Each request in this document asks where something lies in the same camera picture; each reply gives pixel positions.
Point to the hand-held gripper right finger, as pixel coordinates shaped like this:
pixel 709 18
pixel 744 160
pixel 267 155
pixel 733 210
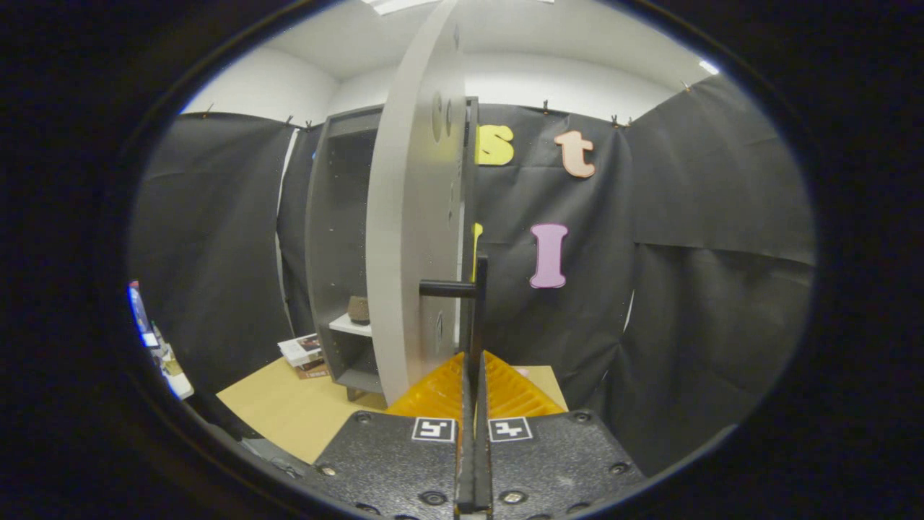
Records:
pixel 556 462

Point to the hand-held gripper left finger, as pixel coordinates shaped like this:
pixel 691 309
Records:
pixel 390 462

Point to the brown fuzzy shoe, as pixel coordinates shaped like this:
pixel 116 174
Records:
pixel 359 310

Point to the grey shoe cabinet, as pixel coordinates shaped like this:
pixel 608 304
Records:
pixel 339 217

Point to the brown book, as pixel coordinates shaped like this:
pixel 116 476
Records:
pixel 314 370

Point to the white book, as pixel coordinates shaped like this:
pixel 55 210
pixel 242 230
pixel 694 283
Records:
pixel 299 349

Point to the white side table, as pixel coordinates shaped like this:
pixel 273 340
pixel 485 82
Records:
pixel 177 379

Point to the blue printed poster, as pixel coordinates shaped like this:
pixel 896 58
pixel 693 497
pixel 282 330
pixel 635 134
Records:
pixel 141 314

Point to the black backdrop cloth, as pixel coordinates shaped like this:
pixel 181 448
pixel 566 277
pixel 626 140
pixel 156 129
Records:
pixel 722 217

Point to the small ceiling light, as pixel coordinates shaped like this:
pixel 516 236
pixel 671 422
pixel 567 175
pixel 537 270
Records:
pixel 709 66

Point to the long ceiling light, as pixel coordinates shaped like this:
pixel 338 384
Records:
pixel 397 6

